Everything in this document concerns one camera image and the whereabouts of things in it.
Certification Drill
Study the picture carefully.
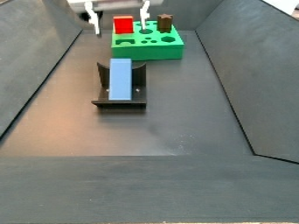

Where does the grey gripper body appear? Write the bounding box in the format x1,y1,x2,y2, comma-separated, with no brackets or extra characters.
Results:
66,0,164,12

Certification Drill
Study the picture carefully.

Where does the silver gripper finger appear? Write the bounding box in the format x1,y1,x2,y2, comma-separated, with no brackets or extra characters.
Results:
84,1,100,36
138,0,150,30

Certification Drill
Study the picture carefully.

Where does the blue rectangular block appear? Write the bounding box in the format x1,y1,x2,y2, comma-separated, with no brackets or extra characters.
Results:
108,59,132,101

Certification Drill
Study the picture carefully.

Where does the green foam shape board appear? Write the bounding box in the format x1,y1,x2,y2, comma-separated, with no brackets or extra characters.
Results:
110,21,184,60

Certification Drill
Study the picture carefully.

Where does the black curved fixture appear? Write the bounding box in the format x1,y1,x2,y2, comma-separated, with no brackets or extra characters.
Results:
90,61,146,108

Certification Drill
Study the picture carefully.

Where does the brown star peg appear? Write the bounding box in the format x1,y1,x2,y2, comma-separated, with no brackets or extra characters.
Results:
156,14,173,33

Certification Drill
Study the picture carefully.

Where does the red block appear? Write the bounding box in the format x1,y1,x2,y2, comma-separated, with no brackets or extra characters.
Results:
113,16,133,34

